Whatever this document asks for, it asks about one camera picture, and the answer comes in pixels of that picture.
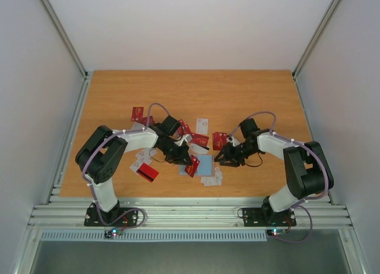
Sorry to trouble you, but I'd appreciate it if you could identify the white VIP card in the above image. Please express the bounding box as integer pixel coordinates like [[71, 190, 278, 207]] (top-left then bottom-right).
[[189, 143, 210, 155]]

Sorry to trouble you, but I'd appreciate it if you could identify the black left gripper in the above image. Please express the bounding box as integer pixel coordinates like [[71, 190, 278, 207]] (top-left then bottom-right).
[[159, 139, 193, 166]]

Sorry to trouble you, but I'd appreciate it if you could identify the white card pile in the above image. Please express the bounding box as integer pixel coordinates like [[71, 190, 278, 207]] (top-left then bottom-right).
[[201, 167, 223, 187]]

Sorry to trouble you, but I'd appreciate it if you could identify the white card under arm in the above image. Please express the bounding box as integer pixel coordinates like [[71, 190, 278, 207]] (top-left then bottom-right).
[[130, 149, 157, 173]]

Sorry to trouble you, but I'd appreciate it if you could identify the pink leather card holder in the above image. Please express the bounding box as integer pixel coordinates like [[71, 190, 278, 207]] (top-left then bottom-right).
[[192, 154, 214, 177]]

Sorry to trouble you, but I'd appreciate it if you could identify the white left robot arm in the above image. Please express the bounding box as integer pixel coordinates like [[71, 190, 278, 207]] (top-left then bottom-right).
[[75, 125, 192, 225]]

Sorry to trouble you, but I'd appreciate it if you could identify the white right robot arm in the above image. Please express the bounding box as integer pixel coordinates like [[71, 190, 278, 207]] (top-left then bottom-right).
[[214, 129, 334, 224]]

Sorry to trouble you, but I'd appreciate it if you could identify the white blossom card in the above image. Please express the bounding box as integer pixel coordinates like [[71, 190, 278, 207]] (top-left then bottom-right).
[[196, 118, 208, 135]]

